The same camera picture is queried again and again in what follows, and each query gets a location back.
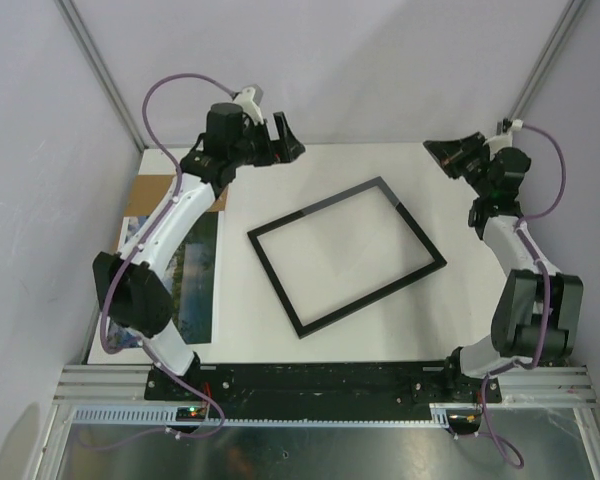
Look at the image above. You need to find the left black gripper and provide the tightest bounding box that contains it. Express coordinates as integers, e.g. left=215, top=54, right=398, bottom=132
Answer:
left=228, top=112, right=303, bottom=168

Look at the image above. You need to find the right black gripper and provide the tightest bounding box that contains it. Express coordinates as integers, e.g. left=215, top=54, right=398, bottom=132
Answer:
left=425, top=132, right=494, bottom=198

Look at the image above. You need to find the black picture frame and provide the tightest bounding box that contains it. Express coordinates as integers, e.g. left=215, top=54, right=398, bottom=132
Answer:
left=247, top=177, right=447, bottom=339

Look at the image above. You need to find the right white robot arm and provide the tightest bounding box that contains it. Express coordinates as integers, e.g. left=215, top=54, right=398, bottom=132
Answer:
left=423, top=133, right=584, bottom=401

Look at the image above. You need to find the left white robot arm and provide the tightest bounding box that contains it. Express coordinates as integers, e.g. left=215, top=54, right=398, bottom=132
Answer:
left=92, top=101, right=305, bottom=400

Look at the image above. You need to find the landscape photo print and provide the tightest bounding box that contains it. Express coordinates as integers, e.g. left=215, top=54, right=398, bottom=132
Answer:
left=87, top=211, right=224, bottom=365

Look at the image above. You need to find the brown cardboard backing board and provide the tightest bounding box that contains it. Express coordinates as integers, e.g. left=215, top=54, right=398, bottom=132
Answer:
left=123, top=174, right=229, bottom=217

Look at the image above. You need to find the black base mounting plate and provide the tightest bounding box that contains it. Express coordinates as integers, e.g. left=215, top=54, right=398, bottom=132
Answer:
left=143, top=360, right=504, bottom=422

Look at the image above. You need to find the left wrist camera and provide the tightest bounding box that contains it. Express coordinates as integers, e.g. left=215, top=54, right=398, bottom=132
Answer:
left=233, top=84, right=263, bottom=123

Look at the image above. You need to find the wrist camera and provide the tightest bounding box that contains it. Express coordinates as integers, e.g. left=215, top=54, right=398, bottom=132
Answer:
left=233, top=84, right=263, bottom=123
left=497, top=118, right=524, bottom=135

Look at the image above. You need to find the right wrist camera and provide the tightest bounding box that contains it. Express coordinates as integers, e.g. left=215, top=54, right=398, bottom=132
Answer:
left=497, top=118, right=524, bottom=135

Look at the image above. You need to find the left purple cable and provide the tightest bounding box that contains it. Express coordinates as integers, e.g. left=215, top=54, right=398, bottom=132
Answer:
left=74, top=73, right=241, bottom=453

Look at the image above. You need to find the purple cable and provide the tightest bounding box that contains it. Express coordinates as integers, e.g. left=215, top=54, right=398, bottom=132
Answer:
left=478, top=124, right=567, bottom=471
left=74, top=73, right=241, bottom=453

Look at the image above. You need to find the right corner aluminium post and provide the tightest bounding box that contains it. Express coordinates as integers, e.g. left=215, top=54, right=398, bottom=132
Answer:
left=507, top=0, right=591, bottom=119

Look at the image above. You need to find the corner aluminium post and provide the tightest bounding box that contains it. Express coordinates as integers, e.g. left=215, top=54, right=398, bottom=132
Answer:
left=54, top=0, right=146, bottom=154
left=507, top=0, right=591, bottom=119

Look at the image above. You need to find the grey cable duct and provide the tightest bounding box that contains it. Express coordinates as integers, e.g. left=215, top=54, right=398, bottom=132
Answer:
left=69, top=402, right=451, bottom=428

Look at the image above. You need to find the left corner aluminium post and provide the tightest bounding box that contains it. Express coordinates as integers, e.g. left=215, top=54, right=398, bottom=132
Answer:
left=54, top=0, right=146, bottom=154

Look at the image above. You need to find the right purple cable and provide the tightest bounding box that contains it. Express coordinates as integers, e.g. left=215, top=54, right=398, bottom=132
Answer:
left=478, top=124, right=567, bottom=471

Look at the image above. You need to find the aluminium frame rail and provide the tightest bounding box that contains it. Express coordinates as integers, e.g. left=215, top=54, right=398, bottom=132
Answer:
left=54, top=365, right=598, bottom=408

